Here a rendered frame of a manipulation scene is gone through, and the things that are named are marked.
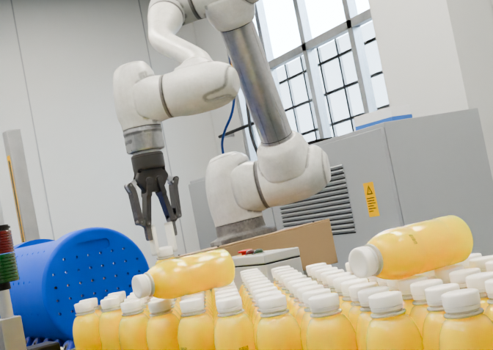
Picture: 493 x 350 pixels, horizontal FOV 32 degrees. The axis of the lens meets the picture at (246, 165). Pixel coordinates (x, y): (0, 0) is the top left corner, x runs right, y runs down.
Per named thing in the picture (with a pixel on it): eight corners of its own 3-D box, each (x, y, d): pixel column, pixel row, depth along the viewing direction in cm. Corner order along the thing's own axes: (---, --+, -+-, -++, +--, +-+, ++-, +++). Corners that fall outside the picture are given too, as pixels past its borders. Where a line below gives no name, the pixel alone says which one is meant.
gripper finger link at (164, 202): (148, 179, 198) (153, 177, 198) (166, 224, 198) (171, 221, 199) (155, 177, 194) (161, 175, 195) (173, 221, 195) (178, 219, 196)
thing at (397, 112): (375, 131, 390) (372, 115, 390) (412, 120, 371) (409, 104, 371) (356, 133, 383) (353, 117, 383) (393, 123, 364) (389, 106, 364)
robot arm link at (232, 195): (222, 226, 276) (206, 161, 278) (275, 213, 272) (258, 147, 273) (207, 229, 260) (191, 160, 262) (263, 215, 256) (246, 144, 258)
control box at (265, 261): (259, 291, 209) (251, 250, 209) (307, 290, 192) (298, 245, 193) (225, 301, 203) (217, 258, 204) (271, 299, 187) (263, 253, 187)
